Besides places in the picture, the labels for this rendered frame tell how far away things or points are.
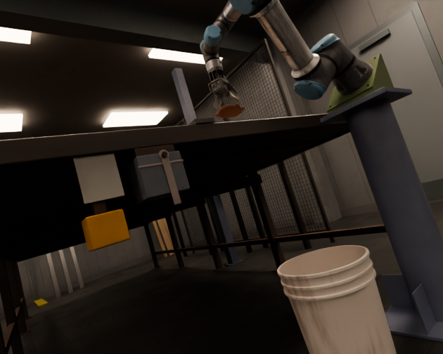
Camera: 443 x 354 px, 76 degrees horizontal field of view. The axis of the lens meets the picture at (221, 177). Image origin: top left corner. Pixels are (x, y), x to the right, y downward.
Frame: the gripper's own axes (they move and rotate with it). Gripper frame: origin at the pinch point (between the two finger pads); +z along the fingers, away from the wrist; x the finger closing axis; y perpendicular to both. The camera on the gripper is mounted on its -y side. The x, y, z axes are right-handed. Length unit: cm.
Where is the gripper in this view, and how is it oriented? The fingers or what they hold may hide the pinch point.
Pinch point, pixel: (230, 111)
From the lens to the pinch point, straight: 138.4
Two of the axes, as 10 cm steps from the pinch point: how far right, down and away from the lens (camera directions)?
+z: 2.9, 9.5, -1.1
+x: 8.4, -3.1, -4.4
